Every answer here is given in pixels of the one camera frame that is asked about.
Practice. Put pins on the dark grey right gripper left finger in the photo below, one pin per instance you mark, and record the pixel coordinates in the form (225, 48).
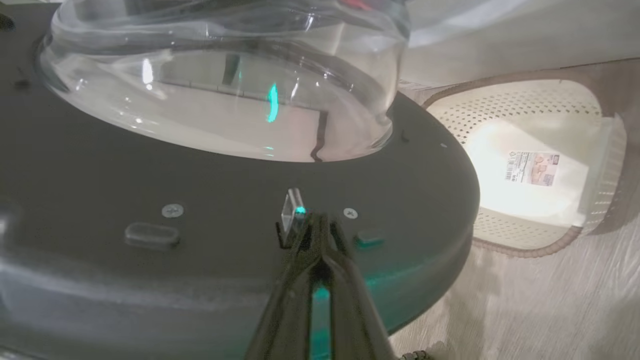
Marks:
(285, 310)

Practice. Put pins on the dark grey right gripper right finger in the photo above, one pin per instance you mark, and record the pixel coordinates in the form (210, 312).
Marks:
(355, 320)

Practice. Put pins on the dark round washing machine door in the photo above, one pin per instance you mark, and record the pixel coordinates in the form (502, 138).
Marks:
(100, 190)

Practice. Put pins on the cream perforated laundry basket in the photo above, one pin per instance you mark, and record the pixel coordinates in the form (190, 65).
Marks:
(595, 200)

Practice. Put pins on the white front-loading washing machine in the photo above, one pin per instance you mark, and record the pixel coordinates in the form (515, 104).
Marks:
(500, 40)

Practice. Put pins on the paper product label with barcode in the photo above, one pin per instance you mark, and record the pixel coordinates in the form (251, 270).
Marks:
(531, 168)

